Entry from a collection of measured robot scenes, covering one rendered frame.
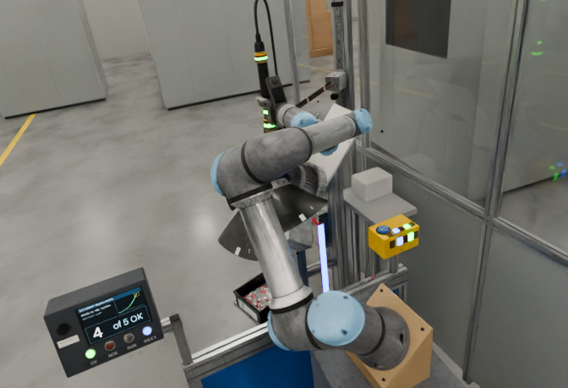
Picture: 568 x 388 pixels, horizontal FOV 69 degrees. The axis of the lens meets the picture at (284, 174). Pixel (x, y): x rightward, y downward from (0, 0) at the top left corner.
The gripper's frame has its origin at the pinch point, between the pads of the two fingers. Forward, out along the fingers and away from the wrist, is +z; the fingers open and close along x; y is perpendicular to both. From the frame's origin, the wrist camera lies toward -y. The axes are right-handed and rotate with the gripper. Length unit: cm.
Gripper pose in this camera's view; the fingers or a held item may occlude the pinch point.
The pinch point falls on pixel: (263, 95)
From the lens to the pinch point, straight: 156.7
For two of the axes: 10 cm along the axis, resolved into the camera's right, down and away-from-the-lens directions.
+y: 1.1, 8.8, 4.6
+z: -4.2, -3.8, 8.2
